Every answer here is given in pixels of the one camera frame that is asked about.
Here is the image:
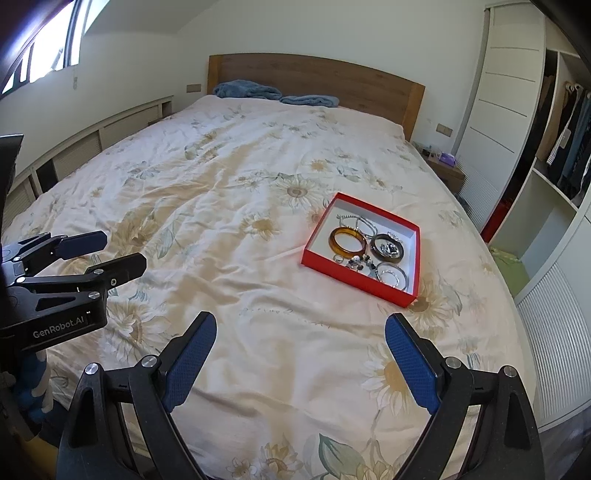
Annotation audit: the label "thin silver bangle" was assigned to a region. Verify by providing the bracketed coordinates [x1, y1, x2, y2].
[376, 262, 409, 291]

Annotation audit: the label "black bead bracelet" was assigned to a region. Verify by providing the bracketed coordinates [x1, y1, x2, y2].
[345, 253, 378, 273]

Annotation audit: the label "dark green bangle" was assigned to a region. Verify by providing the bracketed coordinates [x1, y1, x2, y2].
[370, 233, 405, 263]

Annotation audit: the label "amber bangle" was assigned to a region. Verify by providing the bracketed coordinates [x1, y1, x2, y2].
[329, 227, 368, 259]

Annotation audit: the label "silver chain necklace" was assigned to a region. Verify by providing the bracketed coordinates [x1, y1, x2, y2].
[337, 212, 378, 236]

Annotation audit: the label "red jewelry box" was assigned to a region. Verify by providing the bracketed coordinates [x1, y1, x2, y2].
[301, 193, 421, 307]

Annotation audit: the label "gloved left hand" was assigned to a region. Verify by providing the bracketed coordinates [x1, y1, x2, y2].
[13, 350, 53, 423]

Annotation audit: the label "white low cabinet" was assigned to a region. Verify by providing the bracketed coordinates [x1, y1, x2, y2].
[2, 96, 173, 230]

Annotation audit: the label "green cushion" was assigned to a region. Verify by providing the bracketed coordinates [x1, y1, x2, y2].
[489, 247, 530, 297]

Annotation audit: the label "floral cream bed quilt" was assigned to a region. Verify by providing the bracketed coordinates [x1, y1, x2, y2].
[2, 96, 536, 479]

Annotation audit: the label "window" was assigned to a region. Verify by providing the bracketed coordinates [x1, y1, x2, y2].
[1, 0, 109, 98]

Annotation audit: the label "wooden nightstand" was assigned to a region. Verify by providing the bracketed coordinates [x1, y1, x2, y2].
[426, 156, 466, 195]

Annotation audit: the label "white wardrobe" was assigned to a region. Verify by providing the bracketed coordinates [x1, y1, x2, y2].
[454, 1, 590, 430]

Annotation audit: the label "purple tissue box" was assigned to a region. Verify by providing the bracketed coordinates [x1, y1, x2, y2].
[439, 153, 457, 168]

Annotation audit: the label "blue pillow right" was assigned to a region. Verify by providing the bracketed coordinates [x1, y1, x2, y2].
[280, 94, 339, 108]

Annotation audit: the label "wooden headboard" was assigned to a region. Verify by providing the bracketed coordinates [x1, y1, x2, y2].
[207, 53, 425, 140]

